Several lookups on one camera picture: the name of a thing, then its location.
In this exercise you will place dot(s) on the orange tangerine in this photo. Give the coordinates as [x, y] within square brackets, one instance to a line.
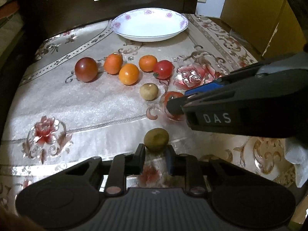
[129, 74]
[147, 63]
[113, 63]

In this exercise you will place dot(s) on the white floral porcelain plate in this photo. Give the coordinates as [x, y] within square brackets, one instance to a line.
[149, 24]

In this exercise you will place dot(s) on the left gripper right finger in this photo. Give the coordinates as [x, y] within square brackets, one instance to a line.
[186, 166]

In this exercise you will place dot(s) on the floral embroidered beige tablecloth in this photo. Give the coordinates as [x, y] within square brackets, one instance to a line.
[57, 121]

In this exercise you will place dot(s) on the dark wooden drawer cabinet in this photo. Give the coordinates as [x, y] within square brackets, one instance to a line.
[51, 17]

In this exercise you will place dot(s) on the red tomato with stem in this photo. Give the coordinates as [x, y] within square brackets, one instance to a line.
[163, 105]

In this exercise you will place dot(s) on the orange tangerine back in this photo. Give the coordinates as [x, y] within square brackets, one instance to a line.
[113, 63]

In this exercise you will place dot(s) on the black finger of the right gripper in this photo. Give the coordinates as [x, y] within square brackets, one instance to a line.
[177, 106]

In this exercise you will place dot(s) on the brown cardboard box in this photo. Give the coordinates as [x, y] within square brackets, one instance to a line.
[270, 26]

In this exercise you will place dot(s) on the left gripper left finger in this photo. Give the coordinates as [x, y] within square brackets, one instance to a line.
[122, 166]

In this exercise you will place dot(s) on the brown longan fruit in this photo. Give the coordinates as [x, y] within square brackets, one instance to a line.
[156, 139]
[149, 91]

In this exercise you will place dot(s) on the orange tangerine front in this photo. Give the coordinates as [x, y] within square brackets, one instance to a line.
[129, 74]

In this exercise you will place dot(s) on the dark red plum tomato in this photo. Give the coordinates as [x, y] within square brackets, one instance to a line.
[86, 69]

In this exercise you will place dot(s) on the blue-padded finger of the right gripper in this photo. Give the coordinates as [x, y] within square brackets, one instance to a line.
[240, 74]

